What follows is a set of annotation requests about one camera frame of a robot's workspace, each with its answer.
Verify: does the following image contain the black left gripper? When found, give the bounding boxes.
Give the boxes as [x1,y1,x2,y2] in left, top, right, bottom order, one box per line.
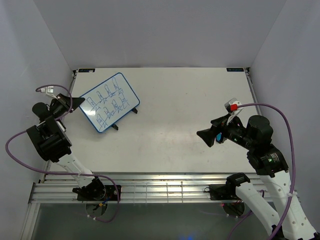
[50,93,85,119]

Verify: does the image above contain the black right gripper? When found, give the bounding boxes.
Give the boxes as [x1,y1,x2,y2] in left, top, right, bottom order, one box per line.
[195,112,255,150]

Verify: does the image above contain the blue bone-shaped whiteboard eraser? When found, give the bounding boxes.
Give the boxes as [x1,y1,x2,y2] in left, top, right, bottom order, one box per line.
[215,132,224,144]

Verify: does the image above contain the blue-framed whiteboard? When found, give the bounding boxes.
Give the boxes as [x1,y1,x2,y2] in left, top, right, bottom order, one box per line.
[79,72,141,133]

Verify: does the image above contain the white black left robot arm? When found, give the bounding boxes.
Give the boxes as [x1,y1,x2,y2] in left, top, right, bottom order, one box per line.
[26,93,106,200]

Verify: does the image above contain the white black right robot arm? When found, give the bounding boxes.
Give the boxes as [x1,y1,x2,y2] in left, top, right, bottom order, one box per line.
[196,114,320,240]

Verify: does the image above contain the dark corner label left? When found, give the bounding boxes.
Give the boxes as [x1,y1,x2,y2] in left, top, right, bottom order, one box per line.
[78,68,96,73]

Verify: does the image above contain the dark corner label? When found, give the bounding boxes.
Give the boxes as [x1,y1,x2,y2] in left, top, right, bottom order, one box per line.
[78,68,96,73]
[226,67,245,72]

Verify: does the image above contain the dark corner label right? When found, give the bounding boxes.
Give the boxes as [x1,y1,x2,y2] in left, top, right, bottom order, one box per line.
[226,67,245,72]

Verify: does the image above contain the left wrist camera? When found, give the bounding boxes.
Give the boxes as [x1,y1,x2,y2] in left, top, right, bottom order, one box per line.
[39,86,58,100]

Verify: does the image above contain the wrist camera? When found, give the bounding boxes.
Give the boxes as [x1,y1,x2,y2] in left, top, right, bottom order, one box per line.
[224,98,242,125]
[39,86,58,100]

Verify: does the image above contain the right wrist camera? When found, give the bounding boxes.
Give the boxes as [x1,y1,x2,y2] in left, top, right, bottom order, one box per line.
[224,98,242,125]

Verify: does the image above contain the wire whiteboard stand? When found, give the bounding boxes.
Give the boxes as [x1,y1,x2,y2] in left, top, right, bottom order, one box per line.
[111,107,138,131]

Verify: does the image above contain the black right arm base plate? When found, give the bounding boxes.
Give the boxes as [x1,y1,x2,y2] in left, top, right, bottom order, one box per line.
[203,184,240,201]

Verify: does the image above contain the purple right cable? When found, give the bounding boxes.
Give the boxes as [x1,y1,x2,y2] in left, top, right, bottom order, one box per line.
[226,102,296,240]

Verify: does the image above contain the aluminium table edge rail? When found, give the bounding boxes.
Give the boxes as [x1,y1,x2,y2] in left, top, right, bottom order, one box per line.
[244,67,258,103]

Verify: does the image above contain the aluminium front frame rails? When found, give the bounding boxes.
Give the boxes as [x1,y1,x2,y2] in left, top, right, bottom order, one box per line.
[29,173,229,204]

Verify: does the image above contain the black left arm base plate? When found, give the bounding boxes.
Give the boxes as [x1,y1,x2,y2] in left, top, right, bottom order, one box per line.
[72,185,122,202]

